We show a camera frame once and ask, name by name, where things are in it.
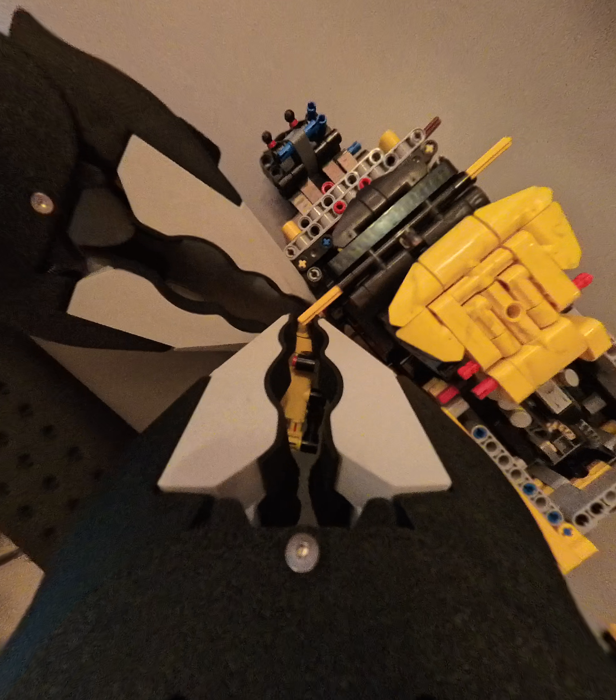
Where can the black yellow toy subassembly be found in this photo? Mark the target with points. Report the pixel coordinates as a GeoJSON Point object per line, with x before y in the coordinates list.
{"type": "Point", "coordinates": [306, 394]}

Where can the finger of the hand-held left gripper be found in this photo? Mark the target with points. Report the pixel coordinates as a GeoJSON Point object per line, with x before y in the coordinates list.
{"type": "Point", "coordinates": [193, 208]}
{"type": "Point", "coordinates": [144, 306]}

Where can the grey desk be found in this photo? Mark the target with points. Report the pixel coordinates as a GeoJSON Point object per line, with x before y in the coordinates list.
{"type": "Point", "coordinates": [450, 66]}

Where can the yellow toy car chassis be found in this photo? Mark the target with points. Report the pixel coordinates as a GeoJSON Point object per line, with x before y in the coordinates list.
{"type": "Point", "coordinates": [494, 295]}

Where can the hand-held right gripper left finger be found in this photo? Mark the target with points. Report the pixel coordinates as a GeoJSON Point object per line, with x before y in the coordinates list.
{"type": "Point", "coordinates": [232, 432]}

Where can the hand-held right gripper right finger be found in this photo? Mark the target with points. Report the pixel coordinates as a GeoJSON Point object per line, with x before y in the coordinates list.
{"type": "Point", "coordinates": [387, 432]}

